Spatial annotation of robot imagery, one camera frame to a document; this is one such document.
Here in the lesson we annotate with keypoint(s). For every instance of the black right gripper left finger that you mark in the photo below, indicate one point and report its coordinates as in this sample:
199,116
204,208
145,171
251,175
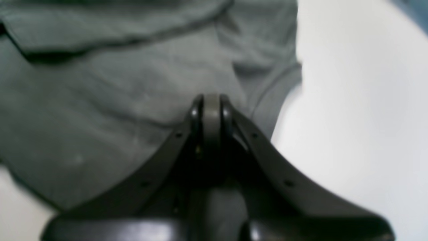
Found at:
143,207

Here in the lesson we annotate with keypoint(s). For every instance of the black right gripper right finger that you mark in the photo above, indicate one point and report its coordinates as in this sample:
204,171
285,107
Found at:
282,203

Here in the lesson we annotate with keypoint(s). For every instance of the dark grey T-shirt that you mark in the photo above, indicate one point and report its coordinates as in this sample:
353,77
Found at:
91,88

